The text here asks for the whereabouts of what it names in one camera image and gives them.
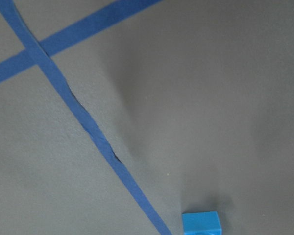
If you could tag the long blue block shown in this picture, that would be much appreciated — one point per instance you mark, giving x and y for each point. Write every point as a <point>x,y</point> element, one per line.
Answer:
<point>201,223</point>

